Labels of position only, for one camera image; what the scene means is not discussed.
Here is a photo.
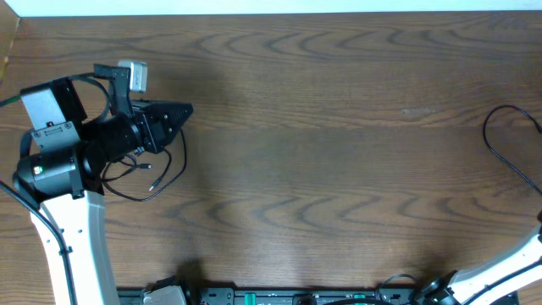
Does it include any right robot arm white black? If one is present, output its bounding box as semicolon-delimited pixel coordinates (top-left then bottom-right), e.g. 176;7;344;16
413;224;541;305

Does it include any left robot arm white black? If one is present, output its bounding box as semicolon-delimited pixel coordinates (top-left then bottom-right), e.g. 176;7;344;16
5;70;193;304

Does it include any black usb cable thin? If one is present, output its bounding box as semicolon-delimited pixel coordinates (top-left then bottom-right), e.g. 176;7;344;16
101;129;188;202

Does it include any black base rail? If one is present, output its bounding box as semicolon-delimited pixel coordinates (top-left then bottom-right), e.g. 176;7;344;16
118;273;520;305

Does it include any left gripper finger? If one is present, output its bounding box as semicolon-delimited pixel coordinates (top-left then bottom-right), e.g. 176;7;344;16
159;117;186;147
147;103;193;121

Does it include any black usb cable thick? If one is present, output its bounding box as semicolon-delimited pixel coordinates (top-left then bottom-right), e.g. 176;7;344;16
482;104;541;195

